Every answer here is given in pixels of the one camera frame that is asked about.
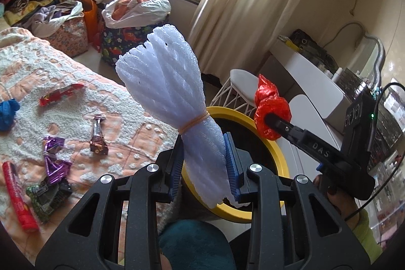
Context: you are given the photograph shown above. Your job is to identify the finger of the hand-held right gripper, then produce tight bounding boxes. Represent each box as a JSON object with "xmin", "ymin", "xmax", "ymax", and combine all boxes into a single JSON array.
[{"xmin": 264, "ymin": 113, "xmax": 344, "ymax": 163}]

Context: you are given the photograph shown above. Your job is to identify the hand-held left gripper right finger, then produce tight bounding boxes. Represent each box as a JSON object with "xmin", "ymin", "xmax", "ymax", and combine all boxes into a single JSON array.
[{"xmin": 222, "ymin": 132, "xmax": 371, "ymax": 270}]

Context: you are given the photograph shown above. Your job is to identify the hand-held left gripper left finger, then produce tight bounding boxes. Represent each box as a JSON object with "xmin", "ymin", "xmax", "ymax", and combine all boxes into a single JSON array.
[{"xmin": 35, "ymin": 139, "xmax": 184, "ymax": 270}]

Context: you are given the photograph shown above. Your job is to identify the yellow round waste bin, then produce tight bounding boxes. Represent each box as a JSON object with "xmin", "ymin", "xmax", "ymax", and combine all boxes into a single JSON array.
[{"xmin": 181, "ymin": 106, "xmax": 290, "ymax": 224}]

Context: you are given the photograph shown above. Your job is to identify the red plastic bag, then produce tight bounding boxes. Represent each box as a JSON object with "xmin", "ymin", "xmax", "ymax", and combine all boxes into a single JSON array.
[{"xmin": 254, "ymin": 74, "xmax": 292, "ymax": 141}]

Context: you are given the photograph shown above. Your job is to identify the small snack bar wrapper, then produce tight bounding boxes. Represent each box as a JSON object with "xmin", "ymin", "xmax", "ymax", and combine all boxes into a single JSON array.
[{"xmin": 90, "ymin": 116, "xmax": 109, "ymax": 156}]

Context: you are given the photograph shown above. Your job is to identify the white foam net bundle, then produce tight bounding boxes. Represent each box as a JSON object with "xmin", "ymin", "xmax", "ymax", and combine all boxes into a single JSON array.
[{"xmin": 115, "ymin": 24, "xmax": 241, "ymax": 210}]

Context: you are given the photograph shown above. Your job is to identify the purple foil wrapper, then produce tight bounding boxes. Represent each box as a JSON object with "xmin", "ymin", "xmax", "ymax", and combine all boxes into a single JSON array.
[{"xmin": 43, "ymin": 136, "xmax": 73, "ymax": 185}]

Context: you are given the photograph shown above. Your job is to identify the dark snack packet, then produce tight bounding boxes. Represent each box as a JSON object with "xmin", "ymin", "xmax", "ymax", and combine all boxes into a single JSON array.
[{"xmin": 26, "ymin": 178, "xmax": 73, "ymax": 223}]

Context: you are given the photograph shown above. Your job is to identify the red snack wrapper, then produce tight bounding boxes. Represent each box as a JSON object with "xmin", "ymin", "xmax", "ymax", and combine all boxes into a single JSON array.
[{"xmin": 39, "ymin": 83, "xmax": 87, "ymax": 107}]

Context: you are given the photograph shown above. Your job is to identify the red tube packet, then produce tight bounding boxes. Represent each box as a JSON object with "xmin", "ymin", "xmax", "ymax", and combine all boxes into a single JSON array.
[{"xmin": 3, "ymin": 161, "xmax": 38, "ymax": 233}]

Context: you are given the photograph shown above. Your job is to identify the blue plastic bag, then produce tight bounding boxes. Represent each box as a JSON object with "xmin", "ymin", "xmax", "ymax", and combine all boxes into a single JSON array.
[{"xmin": 0, "ymin": 99, "xmax": 20, "ymax": 131}]

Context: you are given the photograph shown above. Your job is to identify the person's right forearm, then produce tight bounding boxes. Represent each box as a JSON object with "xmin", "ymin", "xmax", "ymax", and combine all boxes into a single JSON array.
[{"xmin": 346, "ymin": 208, "xmax": 383, "ymax": 258}]

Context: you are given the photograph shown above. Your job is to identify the person's right hand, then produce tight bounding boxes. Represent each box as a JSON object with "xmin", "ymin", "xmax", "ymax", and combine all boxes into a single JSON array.
[{"xmin": 313, "ymin": 174, "xmax": 360, "ymax": 220}]

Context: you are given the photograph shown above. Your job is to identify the white dressing desk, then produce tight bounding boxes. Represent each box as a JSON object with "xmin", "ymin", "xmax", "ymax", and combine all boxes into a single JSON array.
[{"xmin": 269, "ymin": 36, "xmax": 364, "ymax": 163}]

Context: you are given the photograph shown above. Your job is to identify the white round stool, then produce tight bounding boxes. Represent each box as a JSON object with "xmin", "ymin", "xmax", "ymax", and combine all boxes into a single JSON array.
[{"xmin": 209, "ymin": 69, "xmax": 263, "ymax": 114}]

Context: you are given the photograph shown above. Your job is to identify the dark bag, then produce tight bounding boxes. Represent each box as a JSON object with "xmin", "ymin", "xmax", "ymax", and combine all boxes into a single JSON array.
[{"xmin": 289, "ymin": 29, "xmax": 339, "ymax": 74}]

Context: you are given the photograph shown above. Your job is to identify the yellow box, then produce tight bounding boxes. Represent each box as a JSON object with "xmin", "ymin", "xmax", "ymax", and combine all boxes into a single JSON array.
[{"xmin": 278, "ymin": 35, "xmax": 299, "ymax": 49}]

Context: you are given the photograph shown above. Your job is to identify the white plastic bag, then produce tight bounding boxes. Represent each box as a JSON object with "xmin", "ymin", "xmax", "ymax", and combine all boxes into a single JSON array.
[{"xmin": 102, "ymin": 0, "xmax": 171, "ymax": 30}]

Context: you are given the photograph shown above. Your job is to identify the pink floral storage bag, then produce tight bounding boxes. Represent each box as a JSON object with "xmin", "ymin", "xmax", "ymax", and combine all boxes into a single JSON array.
[{"xmin": 47, "ymin": 12, "xmax": 89, "ymax": 57}]

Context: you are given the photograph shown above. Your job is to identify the orange towel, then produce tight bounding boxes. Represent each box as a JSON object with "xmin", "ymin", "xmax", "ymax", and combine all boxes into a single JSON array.
[{"xmin": 112, "ymin": 0, "xmax": 154, "ymax": 20}]

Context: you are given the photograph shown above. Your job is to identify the orange bag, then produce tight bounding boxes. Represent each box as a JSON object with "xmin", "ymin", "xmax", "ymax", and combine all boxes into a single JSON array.
[{"xmin": 79, "ymin": 0, "xmax": 98, "ymax": 43}]

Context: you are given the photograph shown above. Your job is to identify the white purple garments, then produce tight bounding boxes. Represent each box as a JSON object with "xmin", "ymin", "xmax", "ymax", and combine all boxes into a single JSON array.
[{"xmin": 30, "ymin": 0, "xmax": 84, "ymax": 38}]

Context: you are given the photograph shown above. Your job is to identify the metal wire rack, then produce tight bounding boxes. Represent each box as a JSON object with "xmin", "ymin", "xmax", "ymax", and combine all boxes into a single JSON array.
[{"xmin": 340, "ymin": 68, "xmax": 380, "ymax": 96}]

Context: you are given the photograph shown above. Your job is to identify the black cable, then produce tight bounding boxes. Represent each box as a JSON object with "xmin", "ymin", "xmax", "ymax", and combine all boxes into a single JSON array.
[{"xmin": 345, "ymin": 83, "xmax": 405, "ymax": 221}]

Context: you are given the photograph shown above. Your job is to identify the wavy frame mirror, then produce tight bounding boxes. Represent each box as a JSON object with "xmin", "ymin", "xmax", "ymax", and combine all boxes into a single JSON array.
[{"xmin": 364, "ymin": 33, "xmax": 387, "ymax": 93}]

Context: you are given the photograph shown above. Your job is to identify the grey hose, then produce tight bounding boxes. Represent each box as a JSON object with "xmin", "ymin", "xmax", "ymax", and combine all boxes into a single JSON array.
[{"xmin": 329, "ymin": 22, "xmax": 368, "ymax": 43}]

